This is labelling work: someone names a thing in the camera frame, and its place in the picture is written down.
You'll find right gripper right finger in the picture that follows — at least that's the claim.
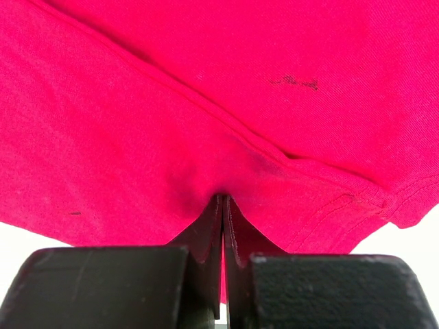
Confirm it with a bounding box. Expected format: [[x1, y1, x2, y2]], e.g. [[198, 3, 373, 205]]
[[222, 196, 438, 328]]

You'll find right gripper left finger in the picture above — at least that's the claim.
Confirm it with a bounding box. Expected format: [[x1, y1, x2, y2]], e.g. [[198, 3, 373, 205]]
[[1, 195, 222, 328]]

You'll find crimson red t shirt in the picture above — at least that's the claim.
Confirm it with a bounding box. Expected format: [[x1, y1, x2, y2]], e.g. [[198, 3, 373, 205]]
[[0, 0, 439, 304]]

